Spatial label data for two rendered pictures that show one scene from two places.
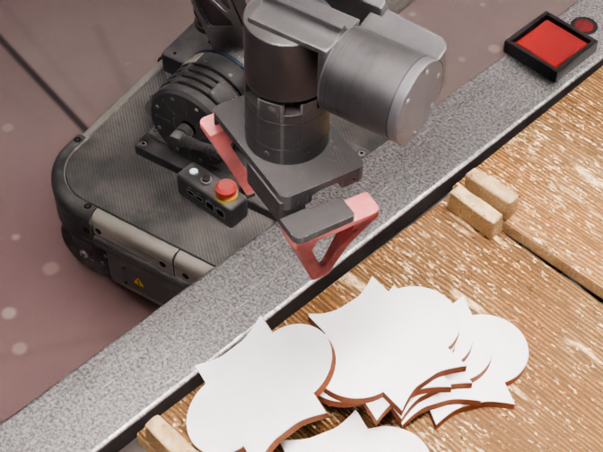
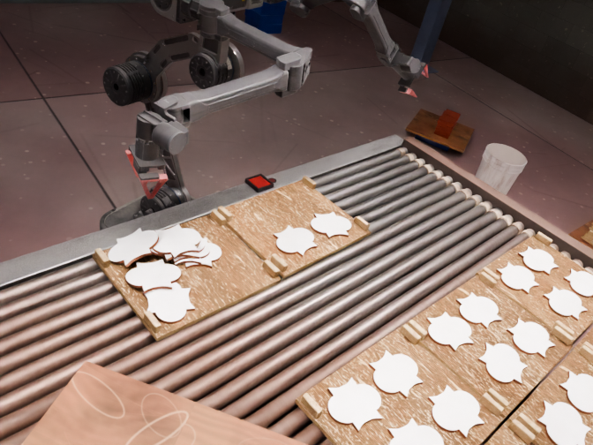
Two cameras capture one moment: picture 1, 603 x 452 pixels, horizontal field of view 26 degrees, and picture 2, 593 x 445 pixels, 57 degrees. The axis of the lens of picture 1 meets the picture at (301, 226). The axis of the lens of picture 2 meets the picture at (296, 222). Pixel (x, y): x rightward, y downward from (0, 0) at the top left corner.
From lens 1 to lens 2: 0.59 m
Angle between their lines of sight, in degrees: 13
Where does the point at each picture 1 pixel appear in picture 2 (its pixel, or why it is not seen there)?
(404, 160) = (203, 203)
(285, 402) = (139, 249)
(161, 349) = (108, 237)
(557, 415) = (224, 272)
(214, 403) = (118, 248)
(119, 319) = not seen: hidden behind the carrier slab
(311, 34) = (153, 121)
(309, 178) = (148, 164)
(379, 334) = (175, 237)
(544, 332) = (228, 252)
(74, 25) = (125, 180)
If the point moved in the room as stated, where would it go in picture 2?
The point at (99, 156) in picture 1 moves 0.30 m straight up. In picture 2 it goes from (119, 216) to (119, 166)
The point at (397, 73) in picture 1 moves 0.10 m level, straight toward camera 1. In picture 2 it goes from (172, 132) to (157, 154)
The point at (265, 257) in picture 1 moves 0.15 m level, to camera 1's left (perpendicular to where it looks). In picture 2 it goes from (150, 220) to (101, 211)
